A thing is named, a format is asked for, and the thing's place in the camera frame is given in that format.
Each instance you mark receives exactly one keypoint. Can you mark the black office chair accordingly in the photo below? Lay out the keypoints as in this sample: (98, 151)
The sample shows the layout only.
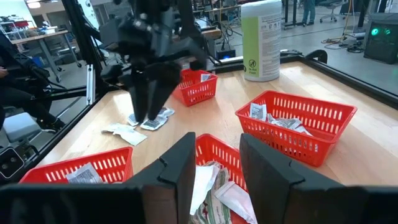
(331, 4)

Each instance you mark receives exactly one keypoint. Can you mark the plain white long packet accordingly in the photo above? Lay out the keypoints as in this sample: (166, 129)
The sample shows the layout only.
(236, 199)
(110, 128)

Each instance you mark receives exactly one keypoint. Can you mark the black box blue light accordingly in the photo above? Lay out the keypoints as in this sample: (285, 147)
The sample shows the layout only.
(225, 55)

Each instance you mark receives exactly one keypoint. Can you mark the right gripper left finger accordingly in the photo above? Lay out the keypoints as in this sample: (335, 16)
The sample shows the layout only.
(171, 193)

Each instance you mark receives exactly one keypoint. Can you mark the white packet blue black print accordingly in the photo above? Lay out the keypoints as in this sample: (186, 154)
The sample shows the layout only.
(206, 77)
(168, 112)

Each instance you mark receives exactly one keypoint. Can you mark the black curved frame foot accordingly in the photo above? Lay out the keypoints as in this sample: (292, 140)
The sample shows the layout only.
(321, 54)

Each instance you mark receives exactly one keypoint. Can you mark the white office chair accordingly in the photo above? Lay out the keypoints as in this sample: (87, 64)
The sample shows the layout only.
(20, 126)

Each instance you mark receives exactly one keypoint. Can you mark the silver frame bracket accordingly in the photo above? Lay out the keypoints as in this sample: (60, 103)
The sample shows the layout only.
(90, 84)

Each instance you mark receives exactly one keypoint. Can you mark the white green wipes canister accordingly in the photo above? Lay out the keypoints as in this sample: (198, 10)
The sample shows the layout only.
(267, 40)

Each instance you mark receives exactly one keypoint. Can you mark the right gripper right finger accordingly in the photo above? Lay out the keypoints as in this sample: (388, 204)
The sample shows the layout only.
(270, 193)

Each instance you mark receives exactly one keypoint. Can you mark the red plastic basket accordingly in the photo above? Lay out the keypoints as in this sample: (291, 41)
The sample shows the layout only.
(115, 168)
(337, 140)
(196, 93)
(217, 152)

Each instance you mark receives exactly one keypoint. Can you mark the table-level camera box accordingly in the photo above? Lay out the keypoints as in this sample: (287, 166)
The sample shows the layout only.
(11, 163)

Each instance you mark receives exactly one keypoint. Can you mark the black computer tower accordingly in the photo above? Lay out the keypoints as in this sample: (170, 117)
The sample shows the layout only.
(382, 46)

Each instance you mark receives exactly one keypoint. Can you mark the wooden top workbench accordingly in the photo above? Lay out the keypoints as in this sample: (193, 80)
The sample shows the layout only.
(40, 35)

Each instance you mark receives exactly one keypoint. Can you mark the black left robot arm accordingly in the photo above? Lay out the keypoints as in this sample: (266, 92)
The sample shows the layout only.
(186, 15)

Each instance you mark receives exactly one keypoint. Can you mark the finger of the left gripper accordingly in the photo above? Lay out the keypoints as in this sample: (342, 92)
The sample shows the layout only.
(140, 99)
(161, 87)

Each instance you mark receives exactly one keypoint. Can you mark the person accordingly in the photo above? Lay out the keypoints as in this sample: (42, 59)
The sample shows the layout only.
(18, 93)
(309, 12)

